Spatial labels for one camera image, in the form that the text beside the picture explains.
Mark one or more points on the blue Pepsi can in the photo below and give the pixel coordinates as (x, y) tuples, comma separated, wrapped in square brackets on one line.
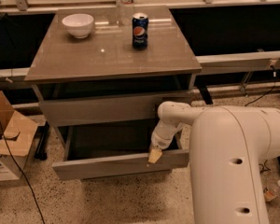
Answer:
[(140, 25)]

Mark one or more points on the grey drawer cabinet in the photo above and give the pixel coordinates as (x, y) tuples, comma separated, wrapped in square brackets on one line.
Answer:
[(106, 64)]

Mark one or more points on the grey drawer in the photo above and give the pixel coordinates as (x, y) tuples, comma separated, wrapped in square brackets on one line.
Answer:
[(80, 111), (116, 148)]

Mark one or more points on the brown cardboard box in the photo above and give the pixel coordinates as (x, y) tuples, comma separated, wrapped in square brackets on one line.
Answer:
[(17, 133)]

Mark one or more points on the grey top drawer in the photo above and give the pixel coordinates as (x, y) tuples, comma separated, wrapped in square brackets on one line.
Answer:
[(80, 111)]

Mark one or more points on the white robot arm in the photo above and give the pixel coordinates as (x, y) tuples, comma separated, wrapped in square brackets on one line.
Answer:
[(226, 144)]

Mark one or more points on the white ceramic bowl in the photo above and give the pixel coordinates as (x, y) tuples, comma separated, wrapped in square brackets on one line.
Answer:
[(78, 25)]

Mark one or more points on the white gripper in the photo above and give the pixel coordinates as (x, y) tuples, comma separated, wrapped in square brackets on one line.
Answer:
[(160, 141)]

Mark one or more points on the plastic bottle on floor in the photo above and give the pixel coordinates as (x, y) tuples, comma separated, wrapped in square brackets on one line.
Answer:
[(272, 191)]

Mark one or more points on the black stand leg left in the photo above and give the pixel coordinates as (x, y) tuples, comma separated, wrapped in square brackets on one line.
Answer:
[(42, 135)]

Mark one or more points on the clear plastic water bottle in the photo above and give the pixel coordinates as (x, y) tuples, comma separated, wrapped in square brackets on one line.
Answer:
[(126, 11)]

